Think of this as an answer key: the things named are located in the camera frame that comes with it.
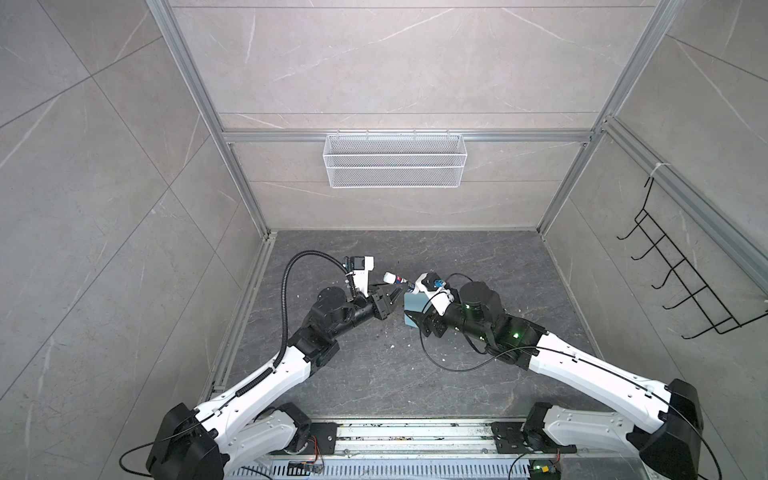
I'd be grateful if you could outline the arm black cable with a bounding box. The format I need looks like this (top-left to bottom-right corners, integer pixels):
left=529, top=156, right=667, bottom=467
left=233, top=249, right=352, bottom=397
left=417, top=272, right=724, bottom=480

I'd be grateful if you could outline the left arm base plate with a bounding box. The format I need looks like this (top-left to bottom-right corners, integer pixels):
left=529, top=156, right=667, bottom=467
left=301, top=422, right=339, bottom=456

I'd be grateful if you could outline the black wire hook rack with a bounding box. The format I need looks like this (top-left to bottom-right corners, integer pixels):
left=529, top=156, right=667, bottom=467
left=616, top=177, right=767, bottom=340

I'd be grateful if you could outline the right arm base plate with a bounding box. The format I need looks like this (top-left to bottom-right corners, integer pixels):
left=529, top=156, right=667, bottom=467
left=490, top=421, right=577, bottom=454

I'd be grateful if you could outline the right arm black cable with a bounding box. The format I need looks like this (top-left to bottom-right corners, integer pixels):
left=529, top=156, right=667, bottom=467
left=417, top=272, right=724, bottom=480

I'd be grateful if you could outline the white wire mesh basket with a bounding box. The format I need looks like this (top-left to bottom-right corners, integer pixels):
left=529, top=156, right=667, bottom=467
left=323, top=133, right=468, bottom=189

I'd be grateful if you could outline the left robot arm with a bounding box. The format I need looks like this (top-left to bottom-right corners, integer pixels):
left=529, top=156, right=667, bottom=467
left=146, top=285, right=403, bottom=479

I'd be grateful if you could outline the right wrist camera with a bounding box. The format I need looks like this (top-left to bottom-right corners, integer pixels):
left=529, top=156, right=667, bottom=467
left=412, top=271, right=454, bottom=316

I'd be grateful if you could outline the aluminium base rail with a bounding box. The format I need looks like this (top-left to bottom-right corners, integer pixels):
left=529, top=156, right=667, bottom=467
left=229, top=419, right=657, bottom=479

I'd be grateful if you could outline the glue stick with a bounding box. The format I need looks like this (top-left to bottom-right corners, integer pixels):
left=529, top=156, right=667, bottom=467
left=383, top=272, right=408, bottom=284

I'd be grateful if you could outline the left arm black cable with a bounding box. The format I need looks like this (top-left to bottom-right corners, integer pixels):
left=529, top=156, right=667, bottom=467
left=233, top=249, right=352, bottom=397

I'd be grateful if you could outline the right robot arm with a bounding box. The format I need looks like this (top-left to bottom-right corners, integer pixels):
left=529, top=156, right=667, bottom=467
left=405, top=274, right=703, bottom=479

